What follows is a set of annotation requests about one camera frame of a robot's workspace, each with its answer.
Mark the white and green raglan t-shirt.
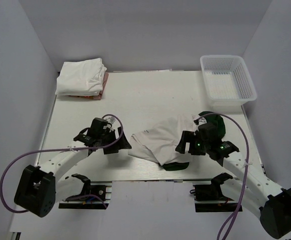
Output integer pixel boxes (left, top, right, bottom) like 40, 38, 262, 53
128, 111, 226, 171

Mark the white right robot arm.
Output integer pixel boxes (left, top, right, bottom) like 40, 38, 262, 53
175, 130, 291, 239

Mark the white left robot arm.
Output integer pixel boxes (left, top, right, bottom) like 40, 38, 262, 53
14, 127, 132, 218

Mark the folded white t-shirt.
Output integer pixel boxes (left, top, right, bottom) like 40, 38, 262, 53
55, 58, 107, 97

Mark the white plastic basket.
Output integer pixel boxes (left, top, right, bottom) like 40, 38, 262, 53
200, 55, 257, 107

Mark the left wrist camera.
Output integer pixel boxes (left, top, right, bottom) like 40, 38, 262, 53
87, 117, 111, 137

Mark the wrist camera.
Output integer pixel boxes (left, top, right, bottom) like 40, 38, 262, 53
194, 117, 218, 142
87, 117, 111, 137

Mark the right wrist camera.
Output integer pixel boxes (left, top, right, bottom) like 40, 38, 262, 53
194, 117, 218, 142

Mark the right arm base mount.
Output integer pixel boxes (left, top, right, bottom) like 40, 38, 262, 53
189, 173, 238, 213

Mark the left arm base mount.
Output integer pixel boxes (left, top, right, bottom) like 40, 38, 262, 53
56, 173, 112, 210

